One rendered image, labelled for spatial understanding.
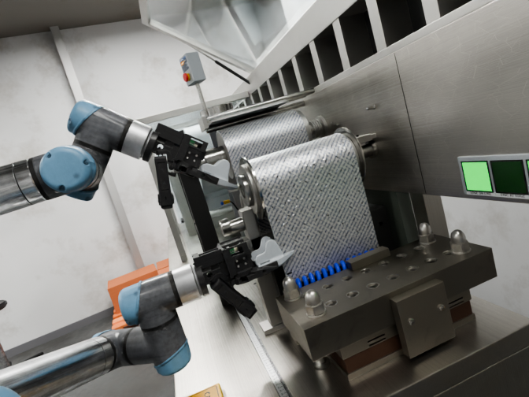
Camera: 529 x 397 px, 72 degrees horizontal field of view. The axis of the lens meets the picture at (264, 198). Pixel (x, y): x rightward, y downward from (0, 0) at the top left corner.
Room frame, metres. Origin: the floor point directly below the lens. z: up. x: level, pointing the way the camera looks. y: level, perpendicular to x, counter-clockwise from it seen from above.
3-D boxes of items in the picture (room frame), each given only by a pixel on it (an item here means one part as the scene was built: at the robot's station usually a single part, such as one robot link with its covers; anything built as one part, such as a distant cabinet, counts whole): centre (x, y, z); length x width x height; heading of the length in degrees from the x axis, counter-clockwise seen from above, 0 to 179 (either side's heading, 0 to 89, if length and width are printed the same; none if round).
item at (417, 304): (0.60, -0.21, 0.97); 0.10 x 0.03 x 0.11; 103
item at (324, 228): (0.79, -0.11, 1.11); 0.23 x 0.01 x 0.18; 103
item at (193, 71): (1.36, 0.12, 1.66); 0.07 x 0.07 x 0.10; 31
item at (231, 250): (0.73, 0.12, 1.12); 0.12 x 0.08 x 0.09; 103
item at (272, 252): (0.74, 0.01, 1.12); 0.09 x 0.03 x 0.06; 102
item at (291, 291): (0.69, 0.00, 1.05); 0.04 x 0.04 x 0.04
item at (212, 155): (1.06, 0.10, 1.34); 0.06 x 0.06 x 0.06; 13
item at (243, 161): (0.82, 0.02, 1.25); 0.15 x 0.01 x 0.15; 13
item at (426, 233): (0.77, -0.32, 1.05); 0.04 x 0.04 x 0.04
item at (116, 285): (3.59, 1.26, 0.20); 1.08 x 0.74 x 0.40; 111
